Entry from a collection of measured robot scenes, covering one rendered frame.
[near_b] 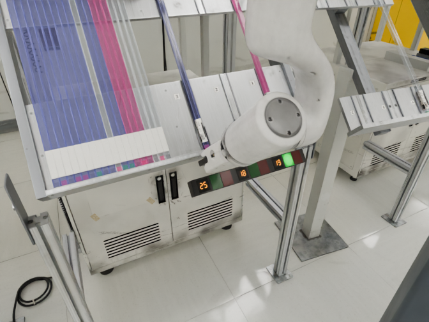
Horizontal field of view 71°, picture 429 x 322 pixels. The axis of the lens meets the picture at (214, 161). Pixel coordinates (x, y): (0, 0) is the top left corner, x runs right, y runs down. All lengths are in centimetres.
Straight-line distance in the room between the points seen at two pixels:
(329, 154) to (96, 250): 96
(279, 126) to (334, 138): 79
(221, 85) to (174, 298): 86
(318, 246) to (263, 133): 114
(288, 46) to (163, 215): 96
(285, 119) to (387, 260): 124
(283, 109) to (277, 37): 10
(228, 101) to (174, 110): 15
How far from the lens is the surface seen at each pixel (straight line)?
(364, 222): 174
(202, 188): 74
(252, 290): 134
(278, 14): 41
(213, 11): 94
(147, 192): 115
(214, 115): 79
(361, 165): 187
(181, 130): 75
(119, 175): 68
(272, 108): 44
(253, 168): 80
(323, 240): 156
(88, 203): 113
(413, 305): 90
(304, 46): 43
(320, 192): 135
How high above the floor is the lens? 112
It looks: 34 degrees down
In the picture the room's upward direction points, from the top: straight up
